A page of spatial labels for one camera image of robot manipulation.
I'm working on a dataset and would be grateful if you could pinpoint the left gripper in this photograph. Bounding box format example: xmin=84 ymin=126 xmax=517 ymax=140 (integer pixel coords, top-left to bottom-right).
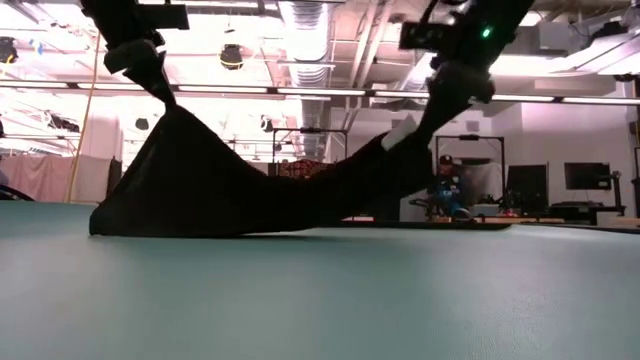
xmin=102 ymin=27 xmax=178 ymax=109

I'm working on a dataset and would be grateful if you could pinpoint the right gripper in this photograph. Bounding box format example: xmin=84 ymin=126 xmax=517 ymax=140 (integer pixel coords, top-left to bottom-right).
xmin=415 ymin=58 xmax=497 ymax=149

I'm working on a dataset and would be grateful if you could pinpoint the black towel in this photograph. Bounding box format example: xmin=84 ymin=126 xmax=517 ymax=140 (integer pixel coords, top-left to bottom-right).
xmin=88 ymin=102 xmax=436 ymax=239

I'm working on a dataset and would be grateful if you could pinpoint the person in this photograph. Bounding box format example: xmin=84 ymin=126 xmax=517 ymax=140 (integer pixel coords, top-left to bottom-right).
xmin=430 ymin=153 xmax=474 ymax=221

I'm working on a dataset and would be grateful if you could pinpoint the black ceiling device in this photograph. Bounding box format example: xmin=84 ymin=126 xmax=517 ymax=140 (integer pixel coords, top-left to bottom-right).
xmin=0 ymin=35 xmax=19 ymax=65
xmin=218 ymin=43 xmax=246 ymax=71

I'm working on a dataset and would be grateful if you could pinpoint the narrow black panel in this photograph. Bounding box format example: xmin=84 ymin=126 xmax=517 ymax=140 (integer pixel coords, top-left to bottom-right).
xmin=106 ymin=157 xmax=124 ymax=199

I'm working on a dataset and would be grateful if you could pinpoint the distant wooden table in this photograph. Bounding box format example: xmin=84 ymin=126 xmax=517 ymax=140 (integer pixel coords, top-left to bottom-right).
xmin=429 ymin=215 xmax=566 ymax=225

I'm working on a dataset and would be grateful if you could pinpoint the pale curtain divider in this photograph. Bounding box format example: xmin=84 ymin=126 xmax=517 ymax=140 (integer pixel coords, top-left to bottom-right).
xmin=0 ymin=153 xmax=112 ymax=204

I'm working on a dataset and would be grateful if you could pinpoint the patterned red tapestry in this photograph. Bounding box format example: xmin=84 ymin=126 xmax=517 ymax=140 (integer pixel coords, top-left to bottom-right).
xmin=277 ymin=158 xmax=334 ymax=181

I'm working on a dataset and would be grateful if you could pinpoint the black desk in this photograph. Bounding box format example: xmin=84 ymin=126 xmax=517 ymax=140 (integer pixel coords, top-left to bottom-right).
xmin=548 ymin=200 xmax=627 ymax=226

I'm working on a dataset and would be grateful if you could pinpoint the green table mat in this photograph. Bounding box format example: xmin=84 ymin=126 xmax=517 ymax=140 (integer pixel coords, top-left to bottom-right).
xmin=0 ymin=199 xmax=640 ymax=360

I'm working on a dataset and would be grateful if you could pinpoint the black metal frame stand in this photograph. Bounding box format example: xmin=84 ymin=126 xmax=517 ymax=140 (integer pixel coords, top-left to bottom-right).
xmin=434 ymin=133 xmax=506 ymax=221
xmin=271 ymin=127 xmax=350 ymax=169

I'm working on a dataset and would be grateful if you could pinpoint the silver round air duct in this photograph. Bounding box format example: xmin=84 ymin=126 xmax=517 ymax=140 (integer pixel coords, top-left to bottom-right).
xmin=277 ymin=0 xmax=335 ymax=161
xmin=397 ymin=49 xmax=439 ymax=94

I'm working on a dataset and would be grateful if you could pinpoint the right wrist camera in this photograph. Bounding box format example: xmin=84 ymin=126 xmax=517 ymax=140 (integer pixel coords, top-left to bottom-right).
xmin=398 ymin=20 xmax=451 ymax=52

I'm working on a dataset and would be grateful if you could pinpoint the grey ceiling duct box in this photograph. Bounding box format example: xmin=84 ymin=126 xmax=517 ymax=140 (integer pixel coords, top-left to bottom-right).
xmin=519 ymin=22 xmax=587 ymax=56

